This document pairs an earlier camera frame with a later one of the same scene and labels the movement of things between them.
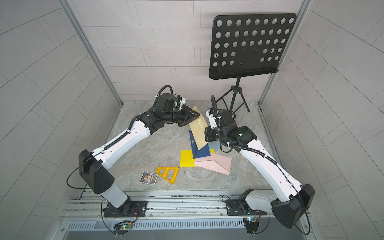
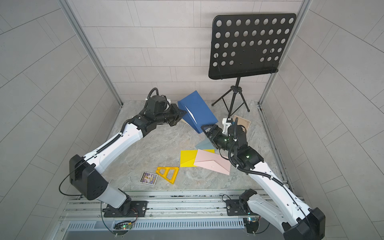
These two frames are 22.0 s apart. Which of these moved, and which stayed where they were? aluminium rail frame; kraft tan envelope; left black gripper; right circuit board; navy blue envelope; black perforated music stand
Moved: navy blue envelope; kraft tan envelope
Stayed: aluminium rail frame; black perforated music stand; right circuit board; left black gripper
